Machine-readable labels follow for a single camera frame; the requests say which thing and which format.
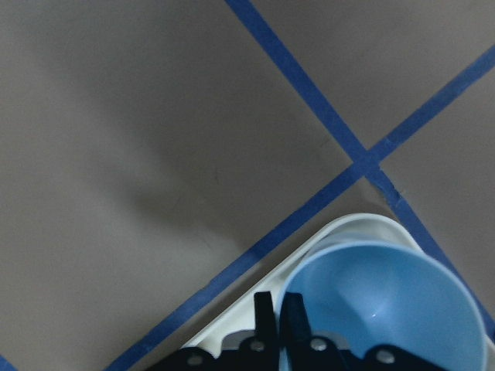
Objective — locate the light blue plastic cup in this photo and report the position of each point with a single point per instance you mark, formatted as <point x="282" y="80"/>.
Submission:
<point x="373" y="293"/>

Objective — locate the cream plastic tray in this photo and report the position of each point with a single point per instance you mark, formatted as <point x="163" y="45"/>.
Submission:
<point x="352" y="228"/>

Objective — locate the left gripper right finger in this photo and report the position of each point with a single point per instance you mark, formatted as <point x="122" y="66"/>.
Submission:
<point x="295" y="330"/>

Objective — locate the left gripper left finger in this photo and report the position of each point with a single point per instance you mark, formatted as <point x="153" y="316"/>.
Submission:
<point x="265" y="330"/>

